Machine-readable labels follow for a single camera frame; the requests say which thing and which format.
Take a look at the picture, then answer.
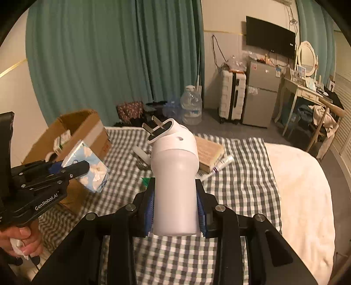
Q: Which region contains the floral tissue pack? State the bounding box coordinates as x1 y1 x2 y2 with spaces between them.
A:
61 140 109 193

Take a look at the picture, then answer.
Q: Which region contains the teal curtain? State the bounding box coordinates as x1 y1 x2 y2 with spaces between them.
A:
296 0 336 86
26 1 205 126

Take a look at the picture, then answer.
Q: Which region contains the large clear water bottle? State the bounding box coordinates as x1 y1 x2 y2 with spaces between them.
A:
180 85 202 125

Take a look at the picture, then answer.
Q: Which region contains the white plug-in device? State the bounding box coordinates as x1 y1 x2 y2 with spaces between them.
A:
142 116 199 236

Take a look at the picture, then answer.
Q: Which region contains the oval vanity mirror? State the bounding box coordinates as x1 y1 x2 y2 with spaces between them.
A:
296 41 318 77

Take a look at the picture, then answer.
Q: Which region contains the black wall television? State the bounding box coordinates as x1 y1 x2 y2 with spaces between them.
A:
246 16 296 59

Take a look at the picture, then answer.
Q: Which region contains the grey mini fridge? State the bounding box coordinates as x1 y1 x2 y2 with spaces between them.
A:
242 60 280 128

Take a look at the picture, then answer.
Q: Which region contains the wooden chair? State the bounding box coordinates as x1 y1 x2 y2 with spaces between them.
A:
306 97 346 153

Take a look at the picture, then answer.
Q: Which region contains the green white medicine box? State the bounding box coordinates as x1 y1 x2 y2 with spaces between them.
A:
53 129 71 155

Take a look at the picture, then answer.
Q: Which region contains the brown patterned bag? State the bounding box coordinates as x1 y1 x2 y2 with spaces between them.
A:
116 101 144 125

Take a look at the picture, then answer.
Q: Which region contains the person's left hand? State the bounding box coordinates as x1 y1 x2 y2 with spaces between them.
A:
1 220 43 257

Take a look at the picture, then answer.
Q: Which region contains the white dressing table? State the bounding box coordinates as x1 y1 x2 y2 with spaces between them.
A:
274 77 333 136

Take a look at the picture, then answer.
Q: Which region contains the crushed blue water bottle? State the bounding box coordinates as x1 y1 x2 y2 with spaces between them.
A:
162 97 182 121

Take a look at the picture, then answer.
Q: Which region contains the brown cardboard box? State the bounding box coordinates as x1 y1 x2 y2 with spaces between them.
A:
24 109 111 214

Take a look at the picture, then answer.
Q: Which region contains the white toothpaste tube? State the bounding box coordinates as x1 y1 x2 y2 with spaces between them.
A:
212 155 234 173

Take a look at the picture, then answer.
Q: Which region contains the white suitcase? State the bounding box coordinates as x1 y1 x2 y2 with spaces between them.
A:
218 70 246 123

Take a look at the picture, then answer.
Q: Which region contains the tan hardcover book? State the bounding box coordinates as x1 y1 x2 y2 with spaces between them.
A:
195 136 224 173

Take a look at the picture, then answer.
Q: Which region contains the white bed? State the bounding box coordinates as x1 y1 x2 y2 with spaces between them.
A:
265 143 336 284

